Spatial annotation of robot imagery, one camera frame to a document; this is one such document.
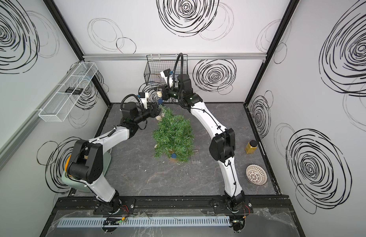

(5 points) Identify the white woven round trivet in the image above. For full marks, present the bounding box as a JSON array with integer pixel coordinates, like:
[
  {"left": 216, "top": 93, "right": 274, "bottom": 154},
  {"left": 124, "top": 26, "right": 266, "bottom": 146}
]
[{"left": 245, "top": 165, "right": 267, "bottom": 186}]

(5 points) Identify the small black item in shelf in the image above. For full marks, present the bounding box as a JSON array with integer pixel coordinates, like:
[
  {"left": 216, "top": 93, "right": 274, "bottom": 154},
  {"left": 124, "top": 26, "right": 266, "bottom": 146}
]
[{"left": 65, "top": 87, "right": 83, "bottom": 95}]

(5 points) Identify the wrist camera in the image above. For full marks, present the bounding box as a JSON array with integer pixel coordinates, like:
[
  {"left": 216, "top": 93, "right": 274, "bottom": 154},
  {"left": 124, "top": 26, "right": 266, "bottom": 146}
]
[
  {"left": 138, "top": 92, "right": 149, "bottom": 109},
  {"left": 160, "top": 69, "right": 173, "bottom": 87}
]

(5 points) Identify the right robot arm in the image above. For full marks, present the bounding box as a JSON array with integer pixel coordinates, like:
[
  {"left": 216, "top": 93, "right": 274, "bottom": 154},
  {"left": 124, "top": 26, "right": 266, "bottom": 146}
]
[{"left": 161, "top": 53, "right": 245, "bottom": 213}]

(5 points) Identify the yellow juice bottle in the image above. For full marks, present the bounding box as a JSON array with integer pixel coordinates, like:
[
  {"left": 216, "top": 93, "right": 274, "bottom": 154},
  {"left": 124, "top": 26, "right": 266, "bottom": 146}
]
[{"left": 245, "top": 140, "right": 258, "bottom": 154}]

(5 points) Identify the black corner frame post left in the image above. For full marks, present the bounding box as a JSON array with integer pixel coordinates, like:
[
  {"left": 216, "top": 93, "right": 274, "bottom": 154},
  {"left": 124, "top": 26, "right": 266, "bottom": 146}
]
[{"left": 43, "top": 0, "right": 112, "bottom": 107}]

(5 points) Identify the orange toast slice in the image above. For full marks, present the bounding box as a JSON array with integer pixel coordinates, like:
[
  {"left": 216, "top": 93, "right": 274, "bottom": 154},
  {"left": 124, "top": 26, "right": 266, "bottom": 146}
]
[{"left": 64, "top": 155, "right": 71, "bottom": 174}]

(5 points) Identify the small green christmas tree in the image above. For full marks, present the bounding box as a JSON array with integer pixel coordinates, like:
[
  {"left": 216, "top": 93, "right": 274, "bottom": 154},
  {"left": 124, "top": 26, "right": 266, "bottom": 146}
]
[{"left": 152, "top": 106, "right": 194, "bottom": 163}]

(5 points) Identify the white slotted cable duct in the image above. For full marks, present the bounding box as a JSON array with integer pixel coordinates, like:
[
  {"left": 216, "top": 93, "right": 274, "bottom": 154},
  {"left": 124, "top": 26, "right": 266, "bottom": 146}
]
[{"left": 57, "top": 216, "right": 231, "bottom": 228}]

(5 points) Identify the aluminium wall rail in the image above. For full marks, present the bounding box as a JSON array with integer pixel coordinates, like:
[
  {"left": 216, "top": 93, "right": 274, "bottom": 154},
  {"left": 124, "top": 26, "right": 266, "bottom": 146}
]
[{"left": 83, "top": 52, "right": 267, "bottom": 61}]

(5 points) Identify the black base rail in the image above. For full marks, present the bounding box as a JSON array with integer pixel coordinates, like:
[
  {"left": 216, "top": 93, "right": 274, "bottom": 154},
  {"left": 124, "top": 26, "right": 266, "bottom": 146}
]
[{"left": 54, "top": 195, "right": 292, "bottom": 213}]

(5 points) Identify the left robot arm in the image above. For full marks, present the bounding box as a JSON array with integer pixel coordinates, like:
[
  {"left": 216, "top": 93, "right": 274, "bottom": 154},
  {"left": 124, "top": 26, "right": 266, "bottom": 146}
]
[{"left": 65, "top": 94, "right": 161, "bottom": 214}]

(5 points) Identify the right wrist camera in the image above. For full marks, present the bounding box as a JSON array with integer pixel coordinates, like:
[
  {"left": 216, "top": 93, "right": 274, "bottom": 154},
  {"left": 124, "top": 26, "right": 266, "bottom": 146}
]
[{"left": 160, "top": 69, "right": 173, "bottom": 87}]

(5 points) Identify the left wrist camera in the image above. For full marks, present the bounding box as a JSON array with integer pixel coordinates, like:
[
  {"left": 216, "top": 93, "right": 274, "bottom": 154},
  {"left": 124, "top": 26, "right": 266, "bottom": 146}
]
[{"left": 138, "top": 92, "right": 149, "bottom": 109}]

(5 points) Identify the white wire shelf basket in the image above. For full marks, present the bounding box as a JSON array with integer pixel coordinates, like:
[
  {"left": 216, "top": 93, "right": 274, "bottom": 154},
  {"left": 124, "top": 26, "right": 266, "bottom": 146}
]
[{"left": 38, "top": 62, "right": 98, "bottom": 122}]

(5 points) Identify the black corner frame post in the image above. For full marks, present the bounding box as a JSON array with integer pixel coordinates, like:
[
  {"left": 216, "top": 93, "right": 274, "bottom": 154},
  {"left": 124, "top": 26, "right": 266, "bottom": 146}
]
[
  {"left": 43, "top": 0, "right": 112, "bottom": 107},
  {"left": 244, "top": 0, "right": 299, "bottom": 106}
]

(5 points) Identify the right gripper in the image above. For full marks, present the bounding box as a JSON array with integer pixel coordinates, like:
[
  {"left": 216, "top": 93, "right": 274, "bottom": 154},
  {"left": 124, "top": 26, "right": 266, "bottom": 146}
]
[{"left": 155, "top": 84, "right": 185, "bottom": 102}]

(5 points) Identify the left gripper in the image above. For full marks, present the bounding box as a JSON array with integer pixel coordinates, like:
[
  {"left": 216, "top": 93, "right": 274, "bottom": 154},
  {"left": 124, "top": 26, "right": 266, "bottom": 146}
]
[{"left": 133, "top": 103, "right": 163, "bottom": 126}]

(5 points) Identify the black corner frame post right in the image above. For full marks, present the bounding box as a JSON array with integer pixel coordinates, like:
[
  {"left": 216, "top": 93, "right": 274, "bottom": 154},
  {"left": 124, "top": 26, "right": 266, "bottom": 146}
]
[{"left": 244, "top": 0, "right": 299, "bottom": 106}]

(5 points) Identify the black wire basket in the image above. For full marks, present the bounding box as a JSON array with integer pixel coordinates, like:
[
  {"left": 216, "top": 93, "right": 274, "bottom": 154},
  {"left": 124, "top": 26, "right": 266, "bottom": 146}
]
[{"left": 144, "top": 54, "right": 182, "bottom": 86}]

